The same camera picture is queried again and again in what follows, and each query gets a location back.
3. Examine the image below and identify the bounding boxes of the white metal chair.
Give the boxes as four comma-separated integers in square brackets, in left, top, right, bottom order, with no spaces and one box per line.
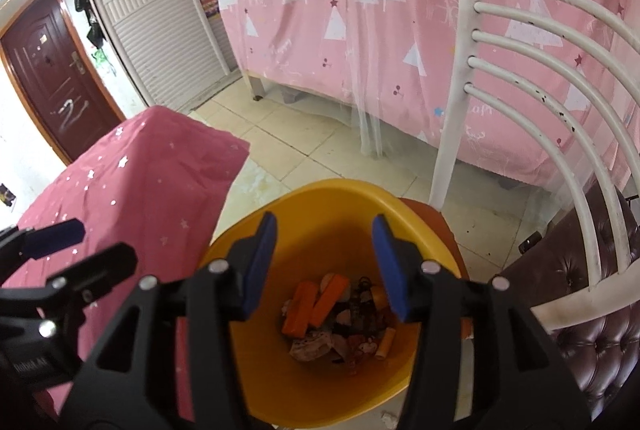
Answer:
[428,0,639,332]

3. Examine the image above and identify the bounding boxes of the black bags on hook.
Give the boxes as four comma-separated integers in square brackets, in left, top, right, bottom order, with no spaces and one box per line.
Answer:
[74,0,105,49]

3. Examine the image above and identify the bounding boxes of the orange box in bin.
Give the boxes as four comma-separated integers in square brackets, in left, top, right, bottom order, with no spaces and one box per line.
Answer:
[309,274,350,328]

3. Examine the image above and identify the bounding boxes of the pink tree-print bed curtain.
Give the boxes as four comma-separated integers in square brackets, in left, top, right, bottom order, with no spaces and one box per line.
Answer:
[219,0,639,189]

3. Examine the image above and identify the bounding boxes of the dark brown tufted sofa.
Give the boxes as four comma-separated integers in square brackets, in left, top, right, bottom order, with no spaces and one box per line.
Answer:
[502,211,639,417]

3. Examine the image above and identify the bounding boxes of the white louvered closet door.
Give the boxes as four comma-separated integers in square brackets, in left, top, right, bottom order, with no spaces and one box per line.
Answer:
[91,0,230,112]

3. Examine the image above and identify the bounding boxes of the orange rectangular box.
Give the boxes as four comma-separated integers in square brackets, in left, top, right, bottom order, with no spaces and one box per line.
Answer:
[282,280,319,339]

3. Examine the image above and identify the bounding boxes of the dark red entrance door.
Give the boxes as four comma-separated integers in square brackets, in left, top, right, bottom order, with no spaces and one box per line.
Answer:
[1,0,125,165]

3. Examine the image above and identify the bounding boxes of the yellow plastic trash bin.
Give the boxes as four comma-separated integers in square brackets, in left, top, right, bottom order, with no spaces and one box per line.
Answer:
[231,179,466,429]

